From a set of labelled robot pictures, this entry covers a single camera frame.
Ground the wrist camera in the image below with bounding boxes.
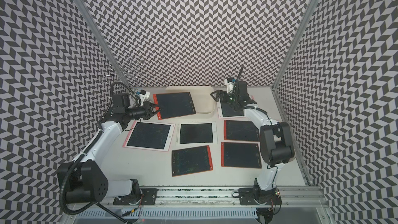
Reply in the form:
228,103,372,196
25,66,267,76
136,89,151,106
224,77,236,94

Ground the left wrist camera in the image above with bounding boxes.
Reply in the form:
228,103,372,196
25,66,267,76
136,89,151,106

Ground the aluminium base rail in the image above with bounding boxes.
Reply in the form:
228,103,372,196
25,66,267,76
66,186,330,224

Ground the pink writing tablet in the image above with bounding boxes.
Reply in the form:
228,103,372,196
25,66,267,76
123,121,176,152
217,98,244,119

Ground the chrome wire stand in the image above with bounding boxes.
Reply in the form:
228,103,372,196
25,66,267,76
99,59,145,91

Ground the white plastic storage box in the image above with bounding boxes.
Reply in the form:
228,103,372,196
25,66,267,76
165,86,216,114

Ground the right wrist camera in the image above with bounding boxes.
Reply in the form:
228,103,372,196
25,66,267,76
224,77,236,94

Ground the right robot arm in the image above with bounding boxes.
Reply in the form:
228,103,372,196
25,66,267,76
210,66,295,214

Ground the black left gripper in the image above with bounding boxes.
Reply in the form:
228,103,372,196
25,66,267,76
126,101,165,120

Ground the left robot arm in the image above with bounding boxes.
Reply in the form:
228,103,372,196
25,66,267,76
57,82,161,224

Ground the red writing tablet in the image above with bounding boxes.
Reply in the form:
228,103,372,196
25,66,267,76
153,92,197,120
172,145,213,177
221,142,262,169

